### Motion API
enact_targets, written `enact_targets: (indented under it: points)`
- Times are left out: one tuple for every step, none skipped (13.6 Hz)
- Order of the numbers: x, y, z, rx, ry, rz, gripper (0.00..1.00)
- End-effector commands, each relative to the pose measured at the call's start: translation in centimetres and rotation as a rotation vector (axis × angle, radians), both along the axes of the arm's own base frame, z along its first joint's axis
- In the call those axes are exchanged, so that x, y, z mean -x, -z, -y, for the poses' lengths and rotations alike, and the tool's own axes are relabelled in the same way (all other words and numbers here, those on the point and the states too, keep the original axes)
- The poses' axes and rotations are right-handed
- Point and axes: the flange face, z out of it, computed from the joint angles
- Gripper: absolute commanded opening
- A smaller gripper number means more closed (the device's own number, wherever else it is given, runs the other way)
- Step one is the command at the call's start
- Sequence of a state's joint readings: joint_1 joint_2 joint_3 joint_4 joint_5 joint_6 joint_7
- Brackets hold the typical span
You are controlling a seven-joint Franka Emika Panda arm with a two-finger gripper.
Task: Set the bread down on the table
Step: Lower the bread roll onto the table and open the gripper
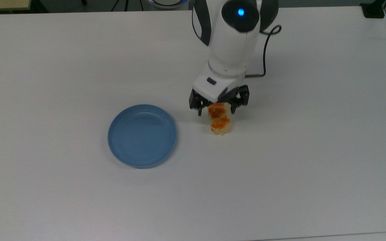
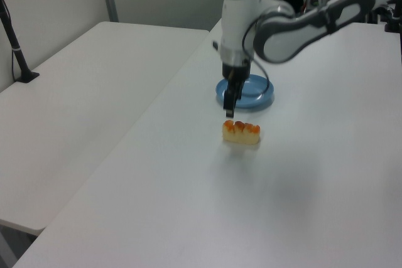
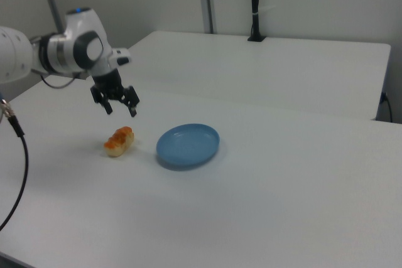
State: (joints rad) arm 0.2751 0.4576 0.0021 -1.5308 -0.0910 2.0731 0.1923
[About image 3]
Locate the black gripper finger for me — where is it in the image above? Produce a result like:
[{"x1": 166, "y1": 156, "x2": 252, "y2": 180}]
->
[
  {"x1": 90, "y1": 85, "x2": 114, "y2": 115},
  {"x1": 121, "y1": 85, "x2": 140, "y2": 118}
]

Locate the black pole with clamp base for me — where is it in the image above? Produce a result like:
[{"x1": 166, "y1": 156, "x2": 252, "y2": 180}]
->
[{"x1": 247, "y1": 0, "x2": 267, "y2": 42}]

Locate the blue round plate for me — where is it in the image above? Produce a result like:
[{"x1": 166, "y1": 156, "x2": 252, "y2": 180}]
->
[{"x1": 156, "y1": 122, "x2": 220, "y2": 169}]

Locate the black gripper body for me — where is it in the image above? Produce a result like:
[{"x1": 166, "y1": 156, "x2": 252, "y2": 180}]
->
[{"x1": 90, "y1": 67, "x2": 126, "y2": 101}]

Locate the black cable with metal connector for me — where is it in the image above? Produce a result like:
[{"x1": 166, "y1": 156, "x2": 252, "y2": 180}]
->
[{"x1": 0, "y1": 92, "x2": 30, "y2": 233}]

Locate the grey cable loop on arm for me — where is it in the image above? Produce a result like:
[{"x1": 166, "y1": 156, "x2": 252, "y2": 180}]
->
[{"x1": 40, "y1": 72, "x2": 79, "y2": 89}]

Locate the black cable at table edge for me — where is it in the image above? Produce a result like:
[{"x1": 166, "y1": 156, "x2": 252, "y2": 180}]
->
[{"x1": 380, "y1": 92, "x2": 393, "y2": 122}]

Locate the orange glazed bread roll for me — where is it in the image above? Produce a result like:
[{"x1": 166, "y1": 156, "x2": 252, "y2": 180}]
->
[{"x1": 104, "y1": 126, "x2": 135, "y2": 158}]

